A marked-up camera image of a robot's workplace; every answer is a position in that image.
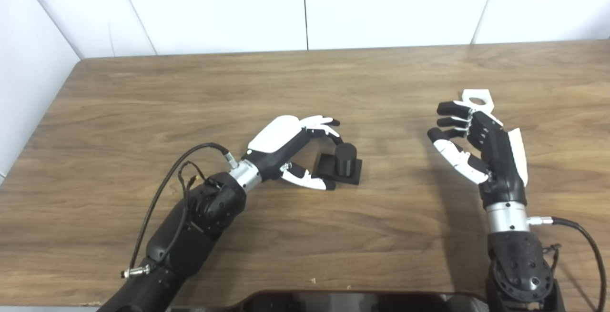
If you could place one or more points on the black peg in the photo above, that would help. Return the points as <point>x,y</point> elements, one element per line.
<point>345,159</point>

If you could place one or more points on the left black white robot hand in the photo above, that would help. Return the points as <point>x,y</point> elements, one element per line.
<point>279,135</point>

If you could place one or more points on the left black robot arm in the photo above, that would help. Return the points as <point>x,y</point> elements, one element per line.
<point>190,240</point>

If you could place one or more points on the white square piece with hole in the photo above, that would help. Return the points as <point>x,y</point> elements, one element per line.
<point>482,94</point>

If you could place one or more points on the black robot torso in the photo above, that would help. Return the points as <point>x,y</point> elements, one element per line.
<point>333,302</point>

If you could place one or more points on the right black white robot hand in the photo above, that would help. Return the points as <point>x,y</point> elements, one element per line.
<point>500,159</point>

